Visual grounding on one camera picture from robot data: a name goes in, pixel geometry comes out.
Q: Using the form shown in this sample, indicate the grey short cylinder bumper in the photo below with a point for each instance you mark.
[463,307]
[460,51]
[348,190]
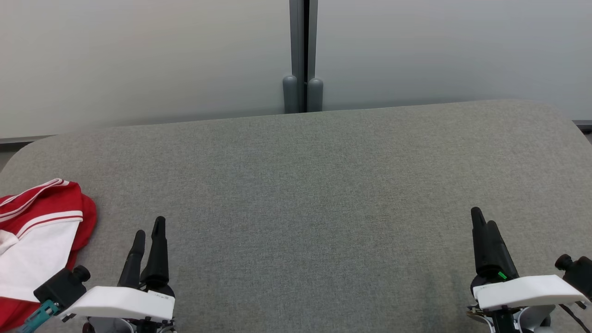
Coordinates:
[315,95]
[290,95]

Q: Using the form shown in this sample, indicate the grey wall baseboard rail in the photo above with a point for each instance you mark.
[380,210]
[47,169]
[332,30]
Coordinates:
[23,139]
[583,125]

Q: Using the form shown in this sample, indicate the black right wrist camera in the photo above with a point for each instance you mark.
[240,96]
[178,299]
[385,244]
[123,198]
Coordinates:
[578,273]

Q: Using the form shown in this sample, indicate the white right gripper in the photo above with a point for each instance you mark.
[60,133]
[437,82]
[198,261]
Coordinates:
[527,291]

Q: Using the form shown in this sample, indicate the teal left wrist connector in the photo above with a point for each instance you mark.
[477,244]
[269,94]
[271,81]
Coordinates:
[39,317]

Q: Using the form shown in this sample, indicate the grey vertical door post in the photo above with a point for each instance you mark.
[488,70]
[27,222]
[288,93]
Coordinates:
[298,41]

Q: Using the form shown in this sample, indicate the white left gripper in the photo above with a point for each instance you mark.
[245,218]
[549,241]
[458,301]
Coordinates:
[120,303]

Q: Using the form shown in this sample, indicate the red and white jersey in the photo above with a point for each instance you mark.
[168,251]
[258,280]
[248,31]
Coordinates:
[37,249]

